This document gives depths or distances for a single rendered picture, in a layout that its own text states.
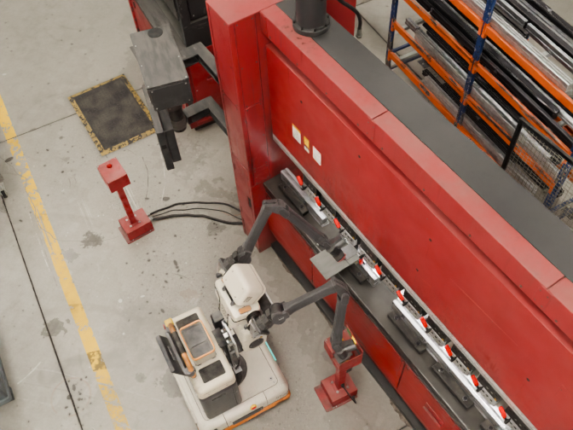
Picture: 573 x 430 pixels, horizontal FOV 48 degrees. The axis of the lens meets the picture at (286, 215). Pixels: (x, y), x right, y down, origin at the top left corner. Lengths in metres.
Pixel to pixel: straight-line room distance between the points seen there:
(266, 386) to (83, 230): 2.18
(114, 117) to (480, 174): 4.27
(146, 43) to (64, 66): 3.16
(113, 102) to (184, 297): 2.29
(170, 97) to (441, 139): 1.64
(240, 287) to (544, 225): 1.64
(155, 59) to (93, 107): 2.72
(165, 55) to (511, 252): 2.27
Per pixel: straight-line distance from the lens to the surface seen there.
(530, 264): 2.65
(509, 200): 2.80
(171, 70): 3.82
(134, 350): 5.03
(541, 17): 5.10
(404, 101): 3.08
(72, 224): 5.75
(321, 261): 4.03
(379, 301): 4.06
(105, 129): 6.33
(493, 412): 3.81
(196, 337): 3.96
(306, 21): 3.35
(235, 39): 3.57
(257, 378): 4.49
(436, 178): 2.80
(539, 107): 4.94
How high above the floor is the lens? 4.48
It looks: 56 degrees down
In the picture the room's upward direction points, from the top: 4 degrees counter-clockwise
